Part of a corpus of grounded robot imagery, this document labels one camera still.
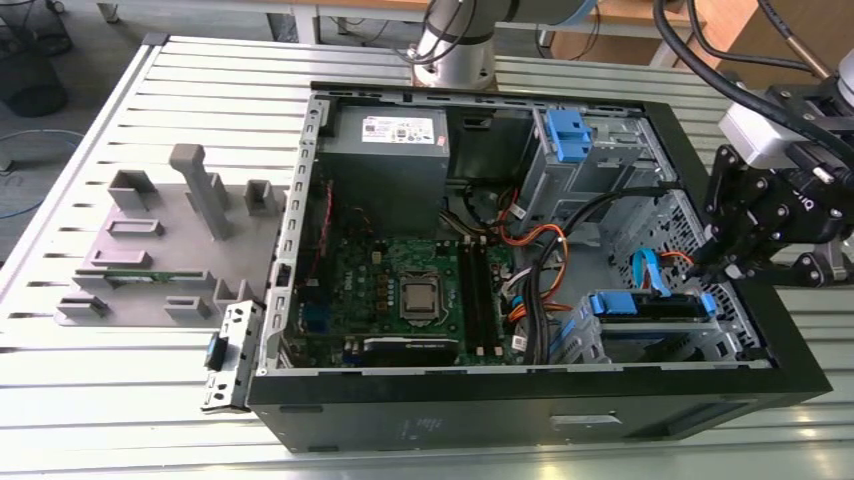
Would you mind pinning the silver CPU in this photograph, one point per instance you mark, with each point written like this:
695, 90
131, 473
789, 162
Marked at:
422, 298

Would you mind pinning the black graphics card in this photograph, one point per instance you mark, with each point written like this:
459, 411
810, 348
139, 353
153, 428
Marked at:
407, 350

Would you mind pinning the green RAM stick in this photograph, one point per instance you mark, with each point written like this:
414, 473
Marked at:
133, 280

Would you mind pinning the hard disk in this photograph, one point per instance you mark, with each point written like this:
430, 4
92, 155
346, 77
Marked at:
610, 303

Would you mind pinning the green motherboard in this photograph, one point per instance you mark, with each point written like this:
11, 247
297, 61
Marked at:
374, 280

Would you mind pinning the metal disk bay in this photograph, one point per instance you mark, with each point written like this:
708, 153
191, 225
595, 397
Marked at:
656, 325

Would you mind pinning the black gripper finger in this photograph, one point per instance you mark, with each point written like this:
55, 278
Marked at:
727, 190
787, 267

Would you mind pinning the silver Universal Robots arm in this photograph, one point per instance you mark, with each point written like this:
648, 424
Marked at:
460, 65

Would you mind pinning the blue plastic drive latch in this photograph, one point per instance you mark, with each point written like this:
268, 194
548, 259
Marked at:
567, 132

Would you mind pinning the grey power supply unit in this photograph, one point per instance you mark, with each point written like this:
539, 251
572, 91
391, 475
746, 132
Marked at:
387, 190

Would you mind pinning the white table leg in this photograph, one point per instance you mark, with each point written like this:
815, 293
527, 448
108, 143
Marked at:
109, 10

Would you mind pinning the black round bin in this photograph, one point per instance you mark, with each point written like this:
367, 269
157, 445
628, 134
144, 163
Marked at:
33, 90

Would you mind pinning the black CPU socket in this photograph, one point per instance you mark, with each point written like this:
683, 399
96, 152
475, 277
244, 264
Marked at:
422, 275

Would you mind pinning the grey parts rack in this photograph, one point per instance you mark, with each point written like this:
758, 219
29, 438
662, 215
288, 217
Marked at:
187, 250

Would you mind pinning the blue expansion slot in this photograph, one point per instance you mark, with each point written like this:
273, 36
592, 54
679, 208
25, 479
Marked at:
315, 320

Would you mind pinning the white framed wooden desk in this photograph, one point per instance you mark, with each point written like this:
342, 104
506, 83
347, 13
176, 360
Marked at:
627, 22

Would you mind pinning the black open PC case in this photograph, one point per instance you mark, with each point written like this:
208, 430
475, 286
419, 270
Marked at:
467, 420

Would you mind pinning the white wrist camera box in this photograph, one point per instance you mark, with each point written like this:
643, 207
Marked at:
760, 135

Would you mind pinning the wooden cabinet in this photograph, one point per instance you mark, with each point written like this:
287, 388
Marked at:
810, 20

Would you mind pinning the metal expansion slot bracket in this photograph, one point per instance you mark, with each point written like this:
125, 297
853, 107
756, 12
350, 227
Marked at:
233, 350

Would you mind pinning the black RAM slot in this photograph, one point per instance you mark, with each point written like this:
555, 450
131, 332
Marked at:
488, 295
470, 295

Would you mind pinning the black mesh basket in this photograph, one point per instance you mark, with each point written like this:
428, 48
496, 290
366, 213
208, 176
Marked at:
40, 35

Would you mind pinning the metal optical drive cage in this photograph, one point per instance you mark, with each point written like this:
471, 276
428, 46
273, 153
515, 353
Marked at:
600, 170

